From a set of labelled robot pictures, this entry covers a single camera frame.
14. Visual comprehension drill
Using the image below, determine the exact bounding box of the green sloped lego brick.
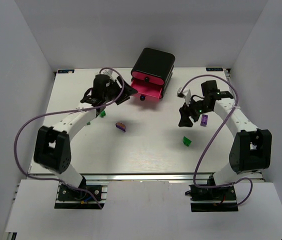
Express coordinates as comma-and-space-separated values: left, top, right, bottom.
182, 136, 192, 147

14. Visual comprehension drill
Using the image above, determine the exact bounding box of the pink drawer with black knob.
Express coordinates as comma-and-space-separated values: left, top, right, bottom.
131, 71, 165, 86

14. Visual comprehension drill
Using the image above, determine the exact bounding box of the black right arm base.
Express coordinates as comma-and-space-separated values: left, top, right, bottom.
185, 185, 239, 213

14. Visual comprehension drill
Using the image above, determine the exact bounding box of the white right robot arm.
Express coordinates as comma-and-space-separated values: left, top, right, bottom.
177, 80, 272, 187

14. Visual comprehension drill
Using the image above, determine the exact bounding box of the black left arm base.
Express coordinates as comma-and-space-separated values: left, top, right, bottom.
54, 182, 108, 210

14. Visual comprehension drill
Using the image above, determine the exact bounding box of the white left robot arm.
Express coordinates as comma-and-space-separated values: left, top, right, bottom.
33, 73, 138, 189

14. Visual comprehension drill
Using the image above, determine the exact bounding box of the purple butterfly lego brick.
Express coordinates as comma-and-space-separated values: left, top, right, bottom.
200, 114, 209, 127

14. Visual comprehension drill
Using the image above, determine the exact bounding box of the small green lego brick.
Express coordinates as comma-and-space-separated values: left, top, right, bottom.
99, 110, 106, 118

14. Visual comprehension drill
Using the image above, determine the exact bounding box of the black drawer cabinet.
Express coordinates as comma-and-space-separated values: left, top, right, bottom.
130, 47, 176, 98

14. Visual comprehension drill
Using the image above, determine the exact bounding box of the purple curved butterfly lego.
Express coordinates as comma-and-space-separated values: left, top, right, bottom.
115, 122, 126, 132

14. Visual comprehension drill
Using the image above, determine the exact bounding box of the blue label left corner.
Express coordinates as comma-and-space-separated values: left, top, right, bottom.
57, 69, 75, 74

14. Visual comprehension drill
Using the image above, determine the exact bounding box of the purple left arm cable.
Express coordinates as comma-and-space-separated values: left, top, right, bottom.
13, 67, 132, 210

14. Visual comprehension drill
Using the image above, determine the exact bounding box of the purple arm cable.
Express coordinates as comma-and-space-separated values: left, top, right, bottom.
180, 74, 254, 206
13, 67, 132, 210

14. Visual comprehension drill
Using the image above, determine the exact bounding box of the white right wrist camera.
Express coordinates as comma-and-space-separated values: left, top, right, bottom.
176, 87, 192, 106

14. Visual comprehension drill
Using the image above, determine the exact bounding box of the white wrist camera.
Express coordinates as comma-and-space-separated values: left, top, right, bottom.
176, 87, 192, 106
94, 69, 113, 78

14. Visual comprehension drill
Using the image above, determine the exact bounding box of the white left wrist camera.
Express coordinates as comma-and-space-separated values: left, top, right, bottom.
94, 69, 113, 78

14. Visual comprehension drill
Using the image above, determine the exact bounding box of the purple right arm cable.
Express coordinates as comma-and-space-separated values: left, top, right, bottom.
180, 74, 254, 206

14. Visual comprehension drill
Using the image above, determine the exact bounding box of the aluminium front rail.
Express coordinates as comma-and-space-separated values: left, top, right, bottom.
32, 172, 265, 184

